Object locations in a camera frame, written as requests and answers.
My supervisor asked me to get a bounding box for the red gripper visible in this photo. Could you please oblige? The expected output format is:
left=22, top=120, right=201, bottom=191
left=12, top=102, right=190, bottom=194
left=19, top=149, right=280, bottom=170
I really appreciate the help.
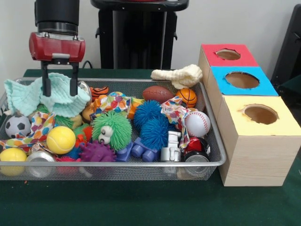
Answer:
left=28, top=32, right=87, bottom=97

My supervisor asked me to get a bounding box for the mint green cloth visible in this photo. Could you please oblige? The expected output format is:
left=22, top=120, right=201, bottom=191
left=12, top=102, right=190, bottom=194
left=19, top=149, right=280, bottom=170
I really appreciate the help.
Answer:
left=4, top=72, right=92, bottom=118

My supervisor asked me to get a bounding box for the polka dot cloth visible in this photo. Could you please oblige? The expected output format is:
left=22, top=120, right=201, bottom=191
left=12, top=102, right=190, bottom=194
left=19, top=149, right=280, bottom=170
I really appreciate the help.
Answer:
left=0, top=112, right=56, bottom=149
left=89, top=91, right=132, bottom=120

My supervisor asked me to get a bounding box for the brown toy football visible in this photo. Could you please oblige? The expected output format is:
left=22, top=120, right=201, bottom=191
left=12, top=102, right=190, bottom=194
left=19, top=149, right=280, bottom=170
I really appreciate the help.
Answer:
left=143, top=85, right=175, bottom=104

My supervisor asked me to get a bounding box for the cream cloth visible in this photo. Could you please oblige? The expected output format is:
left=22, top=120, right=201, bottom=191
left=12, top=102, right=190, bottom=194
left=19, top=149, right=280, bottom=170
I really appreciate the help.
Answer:
left=150, top=64, right=203, bottom=90

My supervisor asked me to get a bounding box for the silver toy robot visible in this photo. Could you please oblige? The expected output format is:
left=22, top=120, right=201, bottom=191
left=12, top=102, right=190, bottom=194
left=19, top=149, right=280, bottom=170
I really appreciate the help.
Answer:
left=160, top=130, right=182, bottom=163

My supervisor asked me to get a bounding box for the silver mesh bin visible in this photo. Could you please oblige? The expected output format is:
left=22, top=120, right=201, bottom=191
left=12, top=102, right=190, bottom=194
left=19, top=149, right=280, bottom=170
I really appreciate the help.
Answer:
left=0, top=77, right=228, bottom=181

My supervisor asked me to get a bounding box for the wooden box with three holes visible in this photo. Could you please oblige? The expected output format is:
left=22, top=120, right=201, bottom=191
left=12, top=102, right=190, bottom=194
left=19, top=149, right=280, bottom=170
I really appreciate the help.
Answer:
left=196, top=43, right=301, bottom=187

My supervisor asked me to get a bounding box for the yellow tennis ball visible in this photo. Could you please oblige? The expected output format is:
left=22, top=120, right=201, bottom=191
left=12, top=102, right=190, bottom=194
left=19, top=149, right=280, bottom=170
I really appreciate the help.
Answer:
left=46, top=126, right=76, bottom=155

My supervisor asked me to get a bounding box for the black and white soccer ball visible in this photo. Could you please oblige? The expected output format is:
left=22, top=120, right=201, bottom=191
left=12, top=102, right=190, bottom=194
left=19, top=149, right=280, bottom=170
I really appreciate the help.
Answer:
left=5, top=114, right=32, bottom=139

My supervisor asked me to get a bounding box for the green spiky ball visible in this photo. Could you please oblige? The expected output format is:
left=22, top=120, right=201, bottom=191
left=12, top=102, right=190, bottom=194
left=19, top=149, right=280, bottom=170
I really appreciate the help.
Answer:
left=91, top=111, right=133, bottom=152

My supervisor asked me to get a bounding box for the purple spiky toy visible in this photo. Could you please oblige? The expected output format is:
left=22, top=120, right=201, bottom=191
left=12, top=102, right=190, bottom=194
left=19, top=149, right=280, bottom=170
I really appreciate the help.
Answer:
left=79, top=140, right=117, bottom=162

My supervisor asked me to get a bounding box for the smooth yellow ball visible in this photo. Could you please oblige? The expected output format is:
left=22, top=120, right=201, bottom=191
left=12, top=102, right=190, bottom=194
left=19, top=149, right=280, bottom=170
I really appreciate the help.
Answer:
left=0, top=147, right=28, bottom=177

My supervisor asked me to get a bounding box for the blue spiky ball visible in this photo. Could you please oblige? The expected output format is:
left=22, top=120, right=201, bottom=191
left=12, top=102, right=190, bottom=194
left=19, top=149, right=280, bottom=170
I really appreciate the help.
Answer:
left=133, top=100, right=176, bottom=151

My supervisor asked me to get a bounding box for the orange basketball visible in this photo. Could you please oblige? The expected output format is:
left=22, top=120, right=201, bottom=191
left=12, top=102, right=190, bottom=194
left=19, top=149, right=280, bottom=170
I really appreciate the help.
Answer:
left=175, top=88, right=198, bottom=108

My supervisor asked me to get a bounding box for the white baseball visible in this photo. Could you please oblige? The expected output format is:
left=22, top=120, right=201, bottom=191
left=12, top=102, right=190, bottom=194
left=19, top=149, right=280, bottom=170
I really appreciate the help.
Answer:
left=185, top=111, right=212, bottom=137

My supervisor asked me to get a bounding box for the dark green table cloth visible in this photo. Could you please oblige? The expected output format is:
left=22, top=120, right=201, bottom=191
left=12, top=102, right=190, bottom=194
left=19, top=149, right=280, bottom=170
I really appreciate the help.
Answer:
left=0, top=68, right=301, bottom=226

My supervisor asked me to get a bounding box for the black upright panel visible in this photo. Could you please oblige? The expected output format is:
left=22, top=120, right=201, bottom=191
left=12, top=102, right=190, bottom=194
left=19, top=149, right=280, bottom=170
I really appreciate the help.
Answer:
left=270, top=3, right=301, bottom=109

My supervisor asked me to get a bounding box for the green covered side table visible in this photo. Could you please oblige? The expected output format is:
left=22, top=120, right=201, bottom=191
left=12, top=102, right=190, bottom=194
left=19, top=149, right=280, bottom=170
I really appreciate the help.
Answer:
left=279, top=75, right=301, bottom=95

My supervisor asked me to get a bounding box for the black cable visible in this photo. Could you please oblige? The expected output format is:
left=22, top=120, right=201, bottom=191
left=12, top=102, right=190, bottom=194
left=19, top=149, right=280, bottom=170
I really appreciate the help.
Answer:
left=82, top=60, right=102, bottom=69

